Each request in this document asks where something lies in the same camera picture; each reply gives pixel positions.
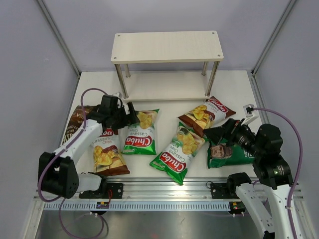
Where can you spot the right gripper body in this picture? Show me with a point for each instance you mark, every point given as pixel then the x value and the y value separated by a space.
pixel 239 135

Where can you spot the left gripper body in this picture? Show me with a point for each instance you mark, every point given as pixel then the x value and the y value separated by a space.
pixel 120 118

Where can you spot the dark green portrait chips bag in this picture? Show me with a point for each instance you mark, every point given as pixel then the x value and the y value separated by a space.
pixel 219 155

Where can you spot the brown chuba bag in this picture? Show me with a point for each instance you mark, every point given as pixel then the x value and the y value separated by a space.
pixel 204 116
pixel 107 157

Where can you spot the green Chuba bag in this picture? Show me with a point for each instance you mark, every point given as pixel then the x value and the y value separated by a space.
pixel 140 139
pixel 177 157

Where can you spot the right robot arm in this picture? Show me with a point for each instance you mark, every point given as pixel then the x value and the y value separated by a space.
pixel 273 172

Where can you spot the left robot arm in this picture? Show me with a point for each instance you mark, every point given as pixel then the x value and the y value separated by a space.
pixel 57 173

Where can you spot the dark brown sea salt bag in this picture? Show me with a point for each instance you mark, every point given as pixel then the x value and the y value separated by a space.
pixel 74 123

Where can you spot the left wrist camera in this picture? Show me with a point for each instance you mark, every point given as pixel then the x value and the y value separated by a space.
pixel 118 94

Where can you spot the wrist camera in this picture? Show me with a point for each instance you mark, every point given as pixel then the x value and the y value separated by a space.
pixel 118 94
pixel 250 114

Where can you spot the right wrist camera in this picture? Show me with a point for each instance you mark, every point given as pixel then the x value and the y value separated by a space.
pixel 250 114

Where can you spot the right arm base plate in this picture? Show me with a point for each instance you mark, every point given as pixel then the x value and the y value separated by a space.
pixel 221 191

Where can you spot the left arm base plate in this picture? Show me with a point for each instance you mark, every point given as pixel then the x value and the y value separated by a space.
pixel 109 190

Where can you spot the aluminium mounting rail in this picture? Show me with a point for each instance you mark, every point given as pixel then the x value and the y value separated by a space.
pixel 164 189

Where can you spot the slotted cable duct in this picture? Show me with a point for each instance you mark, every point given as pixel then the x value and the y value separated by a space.
pixel 138 206

